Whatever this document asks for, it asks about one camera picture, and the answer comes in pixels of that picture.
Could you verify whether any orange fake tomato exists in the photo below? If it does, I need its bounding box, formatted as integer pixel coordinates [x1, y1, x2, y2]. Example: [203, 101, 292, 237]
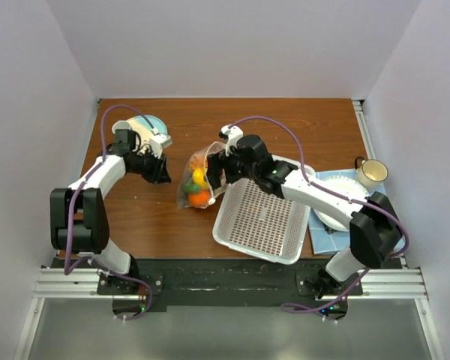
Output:
[187, 190, 211, 208]

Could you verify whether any white perforated plastic basket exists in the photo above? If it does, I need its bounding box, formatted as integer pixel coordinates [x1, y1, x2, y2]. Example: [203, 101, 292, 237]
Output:
[212, 154, 317, 266]

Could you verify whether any blue checked cloth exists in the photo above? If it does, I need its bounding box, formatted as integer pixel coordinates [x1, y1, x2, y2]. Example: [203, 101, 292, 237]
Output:
[307, 168, 407, 256]

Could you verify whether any aluminium frame rail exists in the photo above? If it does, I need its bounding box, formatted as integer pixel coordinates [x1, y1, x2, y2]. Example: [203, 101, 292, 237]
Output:
[32, 268, 428, 300]

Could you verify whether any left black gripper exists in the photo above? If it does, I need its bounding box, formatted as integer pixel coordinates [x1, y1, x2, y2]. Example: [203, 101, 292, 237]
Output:
[130, 148, 171, 185]

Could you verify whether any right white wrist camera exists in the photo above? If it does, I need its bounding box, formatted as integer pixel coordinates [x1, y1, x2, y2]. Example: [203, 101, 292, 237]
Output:
[219, 124, 243, 156]

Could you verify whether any white paper plate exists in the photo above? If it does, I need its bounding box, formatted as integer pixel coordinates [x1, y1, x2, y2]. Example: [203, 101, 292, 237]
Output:
[313, 175, 371, 232]

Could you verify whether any small grey cup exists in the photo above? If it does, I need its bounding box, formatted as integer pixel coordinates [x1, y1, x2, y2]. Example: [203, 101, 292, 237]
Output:
[112, 120, 132, 134]

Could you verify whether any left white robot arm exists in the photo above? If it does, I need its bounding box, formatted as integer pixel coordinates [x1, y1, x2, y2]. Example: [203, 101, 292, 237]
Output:
[49, 128, 172, 294]

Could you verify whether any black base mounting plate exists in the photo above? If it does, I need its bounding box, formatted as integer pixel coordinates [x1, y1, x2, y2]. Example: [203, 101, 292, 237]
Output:
[96, 258, 403, 323]

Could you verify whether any clear zip top bag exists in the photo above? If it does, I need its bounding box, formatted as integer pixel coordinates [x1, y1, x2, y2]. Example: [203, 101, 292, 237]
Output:
[176, 142, 228, 209]

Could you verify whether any green fake pepper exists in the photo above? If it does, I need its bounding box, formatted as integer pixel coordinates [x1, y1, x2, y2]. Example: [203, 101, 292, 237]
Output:
[181, 181, 201, 194]

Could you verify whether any orange fake carrot bunch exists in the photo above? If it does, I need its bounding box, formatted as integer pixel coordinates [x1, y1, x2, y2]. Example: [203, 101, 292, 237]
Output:
[188, 154, 206, 171]

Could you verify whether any cream enamel mug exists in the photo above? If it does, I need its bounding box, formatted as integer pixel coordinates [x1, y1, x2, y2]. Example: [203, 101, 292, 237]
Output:
[354, 156, 389, 191]

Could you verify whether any cream and blue plate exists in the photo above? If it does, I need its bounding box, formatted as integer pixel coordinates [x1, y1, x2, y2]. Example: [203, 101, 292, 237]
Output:
[127, 115, 168, 142]

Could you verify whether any yellow fake lemon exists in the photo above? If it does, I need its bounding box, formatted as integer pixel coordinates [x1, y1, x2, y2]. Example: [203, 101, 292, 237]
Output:
[192, 168, 209, 189]

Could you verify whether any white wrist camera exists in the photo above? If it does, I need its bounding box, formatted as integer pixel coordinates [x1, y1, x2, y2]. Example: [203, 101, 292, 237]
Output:
[219, 124, 243, 156]
[148, 133, 173, 158]

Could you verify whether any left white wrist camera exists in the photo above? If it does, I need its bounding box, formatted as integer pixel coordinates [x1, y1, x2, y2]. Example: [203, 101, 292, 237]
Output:
[148, 133, 173, 158]

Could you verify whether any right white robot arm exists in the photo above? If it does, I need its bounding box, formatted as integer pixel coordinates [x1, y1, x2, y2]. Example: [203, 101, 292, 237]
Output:
[206, 132, 405, 298]

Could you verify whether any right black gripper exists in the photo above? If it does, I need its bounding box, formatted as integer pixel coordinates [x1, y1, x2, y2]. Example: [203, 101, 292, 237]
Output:
[203, 147, 258, 190]

